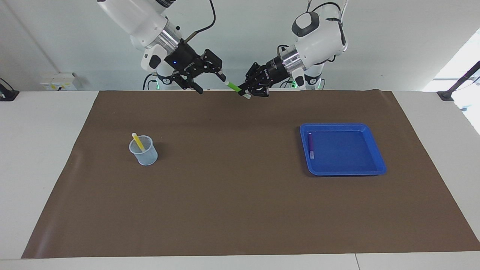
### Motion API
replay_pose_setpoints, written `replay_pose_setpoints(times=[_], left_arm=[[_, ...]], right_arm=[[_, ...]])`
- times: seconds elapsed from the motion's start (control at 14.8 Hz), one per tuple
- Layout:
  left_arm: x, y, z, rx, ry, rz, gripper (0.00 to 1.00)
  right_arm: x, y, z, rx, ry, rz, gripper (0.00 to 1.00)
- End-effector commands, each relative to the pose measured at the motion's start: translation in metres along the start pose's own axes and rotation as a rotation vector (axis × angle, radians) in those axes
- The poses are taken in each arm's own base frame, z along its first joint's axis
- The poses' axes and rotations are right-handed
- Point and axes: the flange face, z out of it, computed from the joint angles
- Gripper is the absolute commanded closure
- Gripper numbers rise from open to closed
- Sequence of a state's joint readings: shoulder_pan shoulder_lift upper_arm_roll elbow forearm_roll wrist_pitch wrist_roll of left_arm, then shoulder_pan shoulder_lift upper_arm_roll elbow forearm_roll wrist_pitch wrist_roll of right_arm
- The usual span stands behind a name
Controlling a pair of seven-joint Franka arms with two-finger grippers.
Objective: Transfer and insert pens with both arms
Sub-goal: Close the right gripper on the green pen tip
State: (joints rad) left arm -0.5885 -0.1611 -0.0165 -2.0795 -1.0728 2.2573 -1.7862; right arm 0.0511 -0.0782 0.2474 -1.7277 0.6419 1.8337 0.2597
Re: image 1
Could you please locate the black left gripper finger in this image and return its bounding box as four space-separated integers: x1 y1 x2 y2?
249 85 271 98
245 63 269 89

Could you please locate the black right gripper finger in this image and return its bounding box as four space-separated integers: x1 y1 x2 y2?
165 70 204 95
202 49 227 83

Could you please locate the green pen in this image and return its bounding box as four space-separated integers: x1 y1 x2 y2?
226 81 251 100

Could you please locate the yellow pen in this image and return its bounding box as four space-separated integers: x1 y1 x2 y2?
132 133 146 152

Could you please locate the light blue mesh cup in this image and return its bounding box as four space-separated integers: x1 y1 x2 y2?
129 135 158 166

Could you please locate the brown table mat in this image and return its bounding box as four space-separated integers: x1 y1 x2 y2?
21 89 480 259

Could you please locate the blue plastic tray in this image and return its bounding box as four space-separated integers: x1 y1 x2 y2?
299 123 387 176

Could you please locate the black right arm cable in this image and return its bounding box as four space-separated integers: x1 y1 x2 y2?
181 0 217 42

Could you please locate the black right base cable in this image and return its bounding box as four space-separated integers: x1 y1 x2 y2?
142 72 158 90

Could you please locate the white wall socket box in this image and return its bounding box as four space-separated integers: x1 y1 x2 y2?
39 72 78 92

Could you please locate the black table clamp mount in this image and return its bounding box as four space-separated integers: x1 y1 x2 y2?
0 78 20 102
437 61 480 102

